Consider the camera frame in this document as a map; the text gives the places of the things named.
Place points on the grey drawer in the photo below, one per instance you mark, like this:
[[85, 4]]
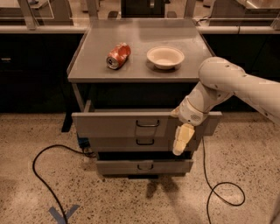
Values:
[[120, 144], [144, 167], [125, 123]]

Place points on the crushed orange soda can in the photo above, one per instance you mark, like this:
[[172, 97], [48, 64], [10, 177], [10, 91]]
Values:
[[118, 56]]

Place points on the grey top drawer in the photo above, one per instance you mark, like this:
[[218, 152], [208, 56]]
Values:
[[125, 123]]

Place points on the grey bottom drawer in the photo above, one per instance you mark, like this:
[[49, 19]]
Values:
[[144, 167]]

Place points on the dark counter with rail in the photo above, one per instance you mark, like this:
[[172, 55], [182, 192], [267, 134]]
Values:
[[37, 47]]

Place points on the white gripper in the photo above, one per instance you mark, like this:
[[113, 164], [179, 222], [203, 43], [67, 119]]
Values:
[[190, 114]]

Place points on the white paper bowl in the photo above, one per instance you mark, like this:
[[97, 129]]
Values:
[[165, 57]]

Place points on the grey middle drawer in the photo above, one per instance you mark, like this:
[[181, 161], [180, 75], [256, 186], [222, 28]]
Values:
[[120, 144]]

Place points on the blue tape floor mark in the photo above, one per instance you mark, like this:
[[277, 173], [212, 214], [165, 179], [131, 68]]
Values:
[[63, 218]]

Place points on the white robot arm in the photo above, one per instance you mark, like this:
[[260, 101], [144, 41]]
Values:
[[220, 79]]

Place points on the grey drawer cabinet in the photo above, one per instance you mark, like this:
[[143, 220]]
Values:
[[138, 84]]

